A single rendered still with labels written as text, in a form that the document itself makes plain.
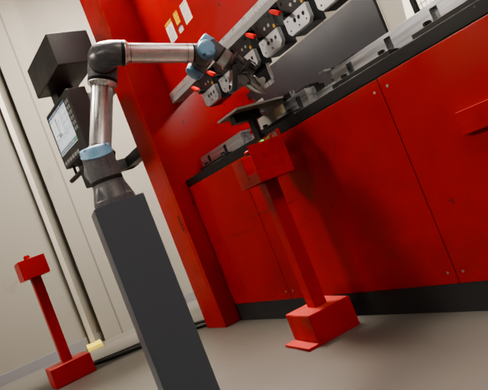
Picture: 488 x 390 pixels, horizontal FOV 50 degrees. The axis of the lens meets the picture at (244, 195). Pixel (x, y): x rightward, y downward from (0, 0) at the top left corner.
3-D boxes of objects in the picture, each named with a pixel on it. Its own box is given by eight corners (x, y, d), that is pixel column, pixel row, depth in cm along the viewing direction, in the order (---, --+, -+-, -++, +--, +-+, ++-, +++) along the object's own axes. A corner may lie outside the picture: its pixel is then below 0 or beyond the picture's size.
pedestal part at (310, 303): (307, 307, 212) (259, 184, 214) (319, 301, 215) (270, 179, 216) (314, 308, 207) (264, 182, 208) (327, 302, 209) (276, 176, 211)
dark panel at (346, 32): (273, 146, 336) (247, 83, 338) (275, 145, 338) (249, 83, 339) (403, 73, 241) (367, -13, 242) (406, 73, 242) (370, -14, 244)
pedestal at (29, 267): (51, 387, 328) (5, 264, 331) (89, 367, 342) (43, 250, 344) (57, 389, 311) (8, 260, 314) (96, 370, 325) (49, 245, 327)
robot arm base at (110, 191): (97, 208, 180) (87, 182, 180) (94, 213, 194) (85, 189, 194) (139, 193, 185) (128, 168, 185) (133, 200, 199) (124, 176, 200)
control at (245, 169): (242, 191, 218) (226, 152, 219) (273, 179, 225) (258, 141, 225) (261, 182, 200) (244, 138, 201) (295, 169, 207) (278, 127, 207)
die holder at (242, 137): (205, 172, 308) (200, 158, 308) (214, 170, 311) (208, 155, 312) (247, 148, 266) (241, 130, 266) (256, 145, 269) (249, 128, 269)
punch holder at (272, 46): (264, 59, 232) (251, 25, 233) (279, 56, 237) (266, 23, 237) (283, 43, 220) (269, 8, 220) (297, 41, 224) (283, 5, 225)
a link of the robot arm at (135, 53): (86, 31, 190) (216, 33, 204) (86, 44, 201) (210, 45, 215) (88, 62, 189) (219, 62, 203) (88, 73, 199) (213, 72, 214)
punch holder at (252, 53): (242, 77, 249) (230, 46, 250) (256, 75, 254) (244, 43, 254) (259, 64, 236) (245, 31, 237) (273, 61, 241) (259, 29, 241)
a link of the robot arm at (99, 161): (90, 182, 182) (76, 145, 183) (90, 187, 195) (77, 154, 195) (123, 170, 186) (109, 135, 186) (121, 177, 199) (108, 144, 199)
